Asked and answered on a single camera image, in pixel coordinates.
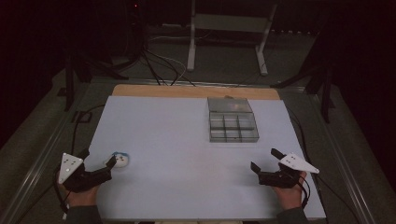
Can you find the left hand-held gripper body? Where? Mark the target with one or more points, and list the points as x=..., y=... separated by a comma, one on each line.
x=81, y=178

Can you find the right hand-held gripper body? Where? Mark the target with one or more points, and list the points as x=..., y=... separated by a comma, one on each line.
x=285, y=174

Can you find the small white and blue toy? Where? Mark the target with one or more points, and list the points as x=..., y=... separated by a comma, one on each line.
x=120, y=160

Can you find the person's left hand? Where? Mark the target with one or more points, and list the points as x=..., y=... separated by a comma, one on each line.
x=82, y=196

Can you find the person's right hand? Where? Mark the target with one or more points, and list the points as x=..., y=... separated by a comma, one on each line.
x=291, y=196

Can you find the clear plastic compartment box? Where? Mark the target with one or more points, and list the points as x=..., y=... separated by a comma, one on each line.
x=232, y=119

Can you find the white table mat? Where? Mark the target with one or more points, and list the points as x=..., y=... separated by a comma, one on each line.
x=186, y=161

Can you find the black tripod stand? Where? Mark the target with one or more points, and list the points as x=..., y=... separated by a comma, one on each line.
x=320, y=77
x=79, y=70

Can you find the white metal stand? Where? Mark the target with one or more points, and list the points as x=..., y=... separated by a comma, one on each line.
x=230, y=23

